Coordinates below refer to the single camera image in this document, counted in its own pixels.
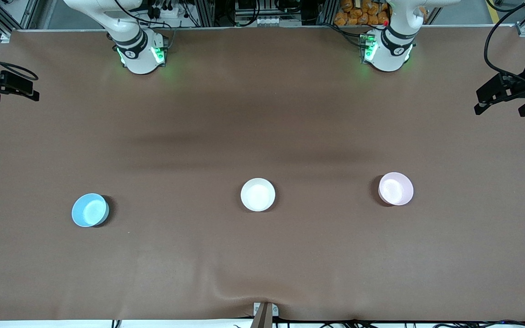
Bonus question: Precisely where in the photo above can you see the pink bowl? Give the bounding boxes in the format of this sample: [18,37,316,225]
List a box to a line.
[378,172,414,206]

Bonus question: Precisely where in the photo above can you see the blue bowl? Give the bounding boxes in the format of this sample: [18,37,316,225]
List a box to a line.
[72,193,110,228]

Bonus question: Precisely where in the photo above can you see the white bowl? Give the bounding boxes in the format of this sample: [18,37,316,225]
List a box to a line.
[240,178,276,212]

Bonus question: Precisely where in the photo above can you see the pile of orange items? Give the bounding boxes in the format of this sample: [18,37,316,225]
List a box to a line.
[334,0,390,26]

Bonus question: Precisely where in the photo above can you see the white power strip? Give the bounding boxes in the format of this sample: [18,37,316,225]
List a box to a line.
[146,0,185,19]

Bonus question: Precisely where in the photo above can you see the brown table cover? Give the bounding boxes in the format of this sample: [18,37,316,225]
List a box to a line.
[0,26,525,322]

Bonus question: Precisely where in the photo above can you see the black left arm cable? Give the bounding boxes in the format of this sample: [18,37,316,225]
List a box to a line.
[484,0,525,89]

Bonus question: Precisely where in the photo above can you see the aluminium frame profile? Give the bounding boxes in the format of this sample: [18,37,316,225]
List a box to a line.
[319,0,338,26]
[194,0,216,26]

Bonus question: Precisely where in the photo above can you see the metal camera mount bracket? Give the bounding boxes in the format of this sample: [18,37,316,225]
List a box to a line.
[253,302,279,328]

